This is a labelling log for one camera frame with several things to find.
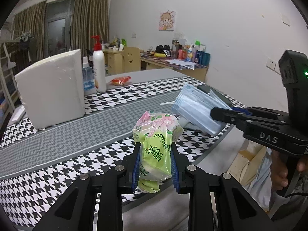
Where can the left brown curtain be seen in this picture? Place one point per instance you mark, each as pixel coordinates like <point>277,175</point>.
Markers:
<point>32,20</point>

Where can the blue toiletry bottles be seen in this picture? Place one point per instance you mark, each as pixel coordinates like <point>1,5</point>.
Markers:
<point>197,54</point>

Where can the white pump lotion bottle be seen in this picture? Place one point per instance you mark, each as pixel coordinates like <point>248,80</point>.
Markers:
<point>98,65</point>

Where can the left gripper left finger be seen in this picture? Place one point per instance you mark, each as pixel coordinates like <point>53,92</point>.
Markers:
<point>94,200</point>

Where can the wooden desk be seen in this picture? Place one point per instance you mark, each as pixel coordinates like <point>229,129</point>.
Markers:
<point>199,72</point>
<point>114,61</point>

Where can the anime girl poster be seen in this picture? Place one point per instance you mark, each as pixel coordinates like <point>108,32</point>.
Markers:
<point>167,21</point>

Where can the glass balcony door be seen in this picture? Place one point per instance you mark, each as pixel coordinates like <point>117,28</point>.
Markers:
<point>58,21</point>

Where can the far wooden desk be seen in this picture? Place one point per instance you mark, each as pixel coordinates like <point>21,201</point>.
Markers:
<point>114,61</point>

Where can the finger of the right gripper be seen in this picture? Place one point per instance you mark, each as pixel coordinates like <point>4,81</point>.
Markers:
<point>243,109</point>
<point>229,116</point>

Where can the brown curtain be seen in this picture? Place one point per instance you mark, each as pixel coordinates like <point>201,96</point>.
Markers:
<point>32,20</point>
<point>90,17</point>

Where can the right brown curtain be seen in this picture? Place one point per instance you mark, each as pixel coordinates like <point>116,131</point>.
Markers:
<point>90,17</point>

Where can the person right hand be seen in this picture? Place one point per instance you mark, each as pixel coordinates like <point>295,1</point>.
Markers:
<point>279,170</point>

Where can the clear blue spray bottle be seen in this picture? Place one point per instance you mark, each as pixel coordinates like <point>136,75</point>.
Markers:
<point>88,79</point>

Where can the metal bunk bed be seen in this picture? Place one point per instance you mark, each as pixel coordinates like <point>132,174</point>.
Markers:
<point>8,83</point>

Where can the white papers on desk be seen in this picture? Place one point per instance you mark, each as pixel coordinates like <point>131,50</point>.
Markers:
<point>183,63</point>

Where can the blue face mask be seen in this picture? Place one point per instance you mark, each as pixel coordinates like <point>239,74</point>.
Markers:
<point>195,106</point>

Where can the wooden smiley chair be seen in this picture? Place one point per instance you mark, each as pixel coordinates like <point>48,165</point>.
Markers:
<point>132,59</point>

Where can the white foam box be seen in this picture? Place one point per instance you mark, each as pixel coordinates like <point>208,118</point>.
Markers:
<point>51,90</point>

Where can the houndstooth table runner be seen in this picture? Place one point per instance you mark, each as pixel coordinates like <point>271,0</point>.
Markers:
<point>37,166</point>

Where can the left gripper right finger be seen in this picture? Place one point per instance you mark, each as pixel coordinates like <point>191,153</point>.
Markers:
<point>216,202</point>

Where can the red snack packet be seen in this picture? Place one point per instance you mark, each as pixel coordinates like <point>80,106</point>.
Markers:
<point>120,81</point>

